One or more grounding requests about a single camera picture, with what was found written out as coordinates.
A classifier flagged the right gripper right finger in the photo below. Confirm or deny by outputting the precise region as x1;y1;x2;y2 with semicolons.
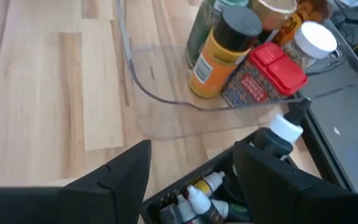
232;141;358;224

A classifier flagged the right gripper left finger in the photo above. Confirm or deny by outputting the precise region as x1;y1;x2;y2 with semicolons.
0;139;153;224

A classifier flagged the black food colour bottle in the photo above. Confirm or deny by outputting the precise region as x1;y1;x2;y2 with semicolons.
252;97;313;159

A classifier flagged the yellow dropper bottle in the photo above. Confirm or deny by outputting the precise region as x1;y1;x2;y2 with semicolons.
193;170;226;197

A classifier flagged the red lid spice tin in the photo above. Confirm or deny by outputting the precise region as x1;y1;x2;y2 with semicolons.
221;41;310;108

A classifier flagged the orange spice jar black lid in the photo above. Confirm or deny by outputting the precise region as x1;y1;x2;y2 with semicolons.
187;5;264;100

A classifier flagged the white lid glass jar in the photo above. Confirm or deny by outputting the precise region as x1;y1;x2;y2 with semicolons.
280;20;339;72

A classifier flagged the green lid spice jar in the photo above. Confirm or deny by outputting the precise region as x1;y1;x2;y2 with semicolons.
185;0;250;70

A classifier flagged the clear plastic bin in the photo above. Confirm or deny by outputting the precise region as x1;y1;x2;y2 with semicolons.
116;0;358;141

